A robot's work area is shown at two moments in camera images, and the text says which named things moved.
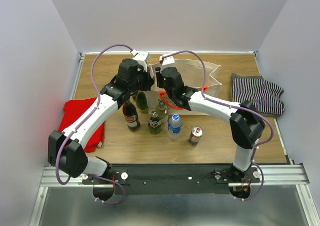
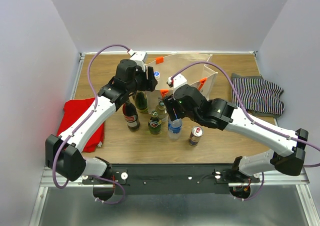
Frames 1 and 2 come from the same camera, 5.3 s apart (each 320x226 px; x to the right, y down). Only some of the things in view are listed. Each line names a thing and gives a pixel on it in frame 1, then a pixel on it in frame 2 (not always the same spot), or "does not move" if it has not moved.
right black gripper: (159, 76) → (170, 102)
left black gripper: (149, 81) does not move
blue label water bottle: (174, 127) does not move
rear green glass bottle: (141, 102) does not move
